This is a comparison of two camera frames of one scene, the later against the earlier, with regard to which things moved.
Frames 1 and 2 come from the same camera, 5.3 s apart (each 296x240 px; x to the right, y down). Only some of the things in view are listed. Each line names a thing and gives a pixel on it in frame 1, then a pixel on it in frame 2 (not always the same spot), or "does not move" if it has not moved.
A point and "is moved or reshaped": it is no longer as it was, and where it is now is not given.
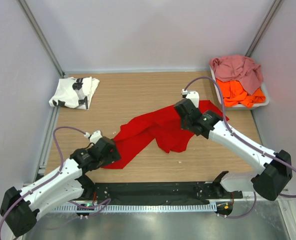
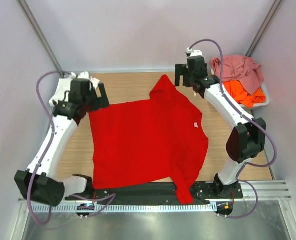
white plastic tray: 265,103 does not move
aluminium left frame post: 40,36 does not move
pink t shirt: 248,72 does not move
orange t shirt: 234,93 does not move
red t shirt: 162,128 is moved or reshaped
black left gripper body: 113,156 → 92,101
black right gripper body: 184,125 → 190,78
